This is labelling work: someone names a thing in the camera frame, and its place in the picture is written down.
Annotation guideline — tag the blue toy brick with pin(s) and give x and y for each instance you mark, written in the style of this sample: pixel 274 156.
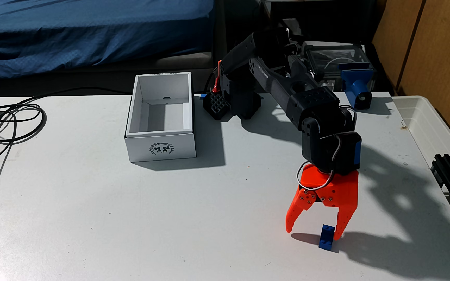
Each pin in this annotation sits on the blue toy brick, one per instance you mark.
pixel 326 238

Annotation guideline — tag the white cardboard box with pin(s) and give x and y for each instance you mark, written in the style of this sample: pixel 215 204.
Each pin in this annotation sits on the white cardboard box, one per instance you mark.
pixel 162 150

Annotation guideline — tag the white plastic bin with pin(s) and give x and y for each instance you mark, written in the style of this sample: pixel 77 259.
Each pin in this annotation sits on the white plastic bin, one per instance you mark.
pixel 416 117

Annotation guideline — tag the blue printed clamp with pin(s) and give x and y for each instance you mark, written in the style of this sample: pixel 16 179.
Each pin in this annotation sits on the blue printed clamp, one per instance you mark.
pixel 356 84

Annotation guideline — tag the wooden cabinet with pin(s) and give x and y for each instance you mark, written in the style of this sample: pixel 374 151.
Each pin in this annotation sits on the wooden cabinet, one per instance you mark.
pixel 436 47

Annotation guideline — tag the blue bed sheet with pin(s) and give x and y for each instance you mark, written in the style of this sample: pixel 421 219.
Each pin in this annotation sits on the blue bed sheet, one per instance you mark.
pixel 72 31

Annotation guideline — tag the clear enclosure with black frame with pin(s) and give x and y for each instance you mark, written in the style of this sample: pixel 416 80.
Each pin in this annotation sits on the clear enclosure with black frame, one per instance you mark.
pixel 330 58

